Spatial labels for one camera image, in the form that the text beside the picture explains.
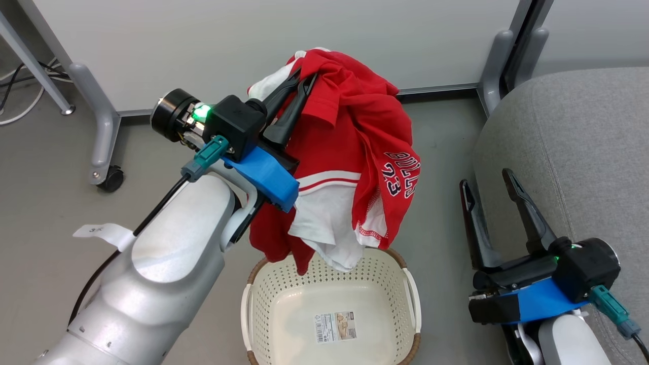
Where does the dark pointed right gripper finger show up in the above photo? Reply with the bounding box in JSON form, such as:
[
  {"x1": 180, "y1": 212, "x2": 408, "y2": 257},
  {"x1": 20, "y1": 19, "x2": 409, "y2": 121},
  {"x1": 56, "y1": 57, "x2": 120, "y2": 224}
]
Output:
[
  {"x1": 501, "y1": 168, "x2": 559, "y2": 254},
  {"x1": 459, "y1": 178, "x2": 504, "y2": 272}
]

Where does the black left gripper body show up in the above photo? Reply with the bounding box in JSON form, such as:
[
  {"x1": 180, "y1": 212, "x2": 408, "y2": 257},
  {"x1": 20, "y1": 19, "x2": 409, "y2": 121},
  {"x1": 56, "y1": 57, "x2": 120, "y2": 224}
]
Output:
[{"x1": 151, "y1": 89, "x2": 300, "y2": 175}]

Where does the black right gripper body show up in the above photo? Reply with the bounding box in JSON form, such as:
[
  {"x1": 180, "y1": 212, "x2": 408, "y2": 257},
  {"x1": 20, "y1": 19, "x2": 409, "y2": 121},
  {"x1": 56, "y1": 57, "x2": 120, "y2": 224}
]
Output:
[{"x1": 473, "y1": 237, "x2": 622, "y2": 304}]

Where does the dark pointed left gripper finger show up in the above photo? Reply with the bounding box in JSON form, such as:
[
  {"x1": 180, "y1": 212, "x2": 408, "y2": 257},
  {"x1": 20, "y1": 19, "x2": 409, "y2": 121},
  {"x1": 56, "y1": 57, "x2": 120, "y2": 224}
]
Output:
[
  {"x1": 262, "y1": 73, "x2": 318, "y2": 148},
  {"x1": 260, "y1": 68, "x2": 303, "y2": 123}
]

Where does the red and white basketball jersey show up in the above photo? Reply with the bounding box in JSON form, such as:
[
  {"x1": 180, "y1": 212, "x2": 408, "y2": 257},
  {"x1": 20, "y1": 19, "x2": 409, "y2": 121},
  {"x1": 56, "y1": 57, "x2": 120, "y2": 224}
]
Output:
[{"x1": 247, "y1": 48, "x2": 421, "y2": 275}]

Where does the grey fabric sofa seat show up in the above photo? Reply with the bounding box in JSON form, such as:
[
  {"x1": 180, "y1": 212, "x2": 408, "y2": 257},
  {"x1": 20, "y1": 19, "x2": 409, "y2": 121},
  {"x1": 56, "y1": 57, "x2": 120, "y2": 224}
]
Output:
[{"x1": 472, "y1": 67, "x2": 649, "y2": 365}]

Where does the cream perforated laundry basket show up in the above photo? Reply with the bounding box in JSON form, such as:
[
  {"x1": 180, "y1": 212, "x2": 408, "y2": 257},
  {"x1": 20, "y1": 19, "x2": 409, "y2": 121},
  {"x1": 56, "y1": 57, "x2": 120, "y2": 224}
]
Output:
[{"x1": 240, "y1": 247, "x2": 422, "y2": 365}]

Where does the grey partition foot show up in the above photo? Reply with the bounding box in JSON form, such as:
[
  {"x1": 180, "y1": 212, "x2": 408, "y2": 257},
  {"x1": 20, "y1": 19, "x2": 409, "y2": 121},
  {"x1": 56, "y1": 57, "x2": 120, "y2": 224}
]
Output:
[
  {"x1": 514, "y1": 26, "x2": 550, "y2": 88},
  {"x1": 68, "y1": 62, "x2": 122, "y2": 186},
  {"x1": 478, "y1": 29, "x2": 516, "y2": 117}
]

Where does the black caster wheel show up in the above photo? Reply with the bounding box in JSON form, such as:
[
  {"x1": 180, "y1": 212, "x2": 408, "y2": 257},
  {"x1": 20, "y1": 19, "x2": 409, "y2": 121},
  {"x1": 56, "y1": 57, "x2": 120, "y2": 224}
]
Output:
[{"x1": 97, "y1": 165, "x2": 125, "y2": 193}]

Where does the printed product label sticker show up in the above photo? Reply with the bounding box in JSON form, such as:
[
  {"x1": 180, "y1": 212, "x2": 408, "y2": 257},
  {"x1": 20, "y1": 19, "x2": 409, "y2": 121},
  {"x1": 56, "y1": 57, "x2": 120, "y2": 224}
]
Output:
[{"x1": 314, "y1": 311, "x2": 357, "y2": 344}]

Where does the grey metal table leg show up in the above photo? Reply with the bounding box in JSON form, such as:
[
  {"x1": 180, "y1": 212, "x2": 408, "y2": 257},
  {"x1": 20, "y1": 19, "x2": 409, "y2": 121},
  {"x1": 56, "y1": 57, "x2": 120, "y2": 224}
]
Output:
[{"x1": 0, "y1": 10, "x2": 76, "y2": 116}]

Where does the black cable with teal plug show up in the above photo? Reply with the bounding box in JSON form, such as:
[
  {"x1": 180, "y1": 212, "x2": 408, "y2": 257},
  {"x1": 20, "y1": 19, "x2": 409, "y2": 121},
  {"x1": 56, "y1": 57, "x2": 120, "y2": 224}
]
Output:
[
  {"x1": 68, "y1": 135, "x2": 230, "y2": 325},
  {"x1": 590, "y1": 285, "x2": 649, "y2": 363}
]

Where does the white paper cable tag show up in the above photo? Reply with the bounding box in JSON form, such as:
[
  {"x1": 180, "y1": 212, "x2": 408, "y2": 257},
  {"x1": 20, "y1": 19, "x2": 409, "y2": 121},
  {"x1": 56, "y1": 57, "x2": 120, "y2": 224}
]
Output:
[{"x1": 73, "y1": 223, "x2": 135, "y2": 252}]

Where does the white floor cable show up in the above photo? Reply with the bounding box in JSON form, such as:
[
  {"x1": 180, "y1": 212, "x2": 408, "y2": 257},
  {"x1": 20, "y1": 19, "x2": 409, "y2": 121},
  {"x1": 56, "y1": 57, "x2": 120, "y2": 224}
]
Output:
[{"x1": 0, "y1": 61, "x2": 73, "y2": 126}]

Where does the black floor cable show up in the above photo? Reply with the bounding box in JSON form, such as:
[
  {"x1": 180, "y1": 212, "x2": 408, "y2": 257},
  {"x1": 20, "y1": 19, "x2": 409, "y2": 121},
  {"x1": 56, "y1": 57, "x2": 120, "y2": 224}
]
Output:
[{"x1": 0, "y1": 58, "x2": 69, "y2": 113}]

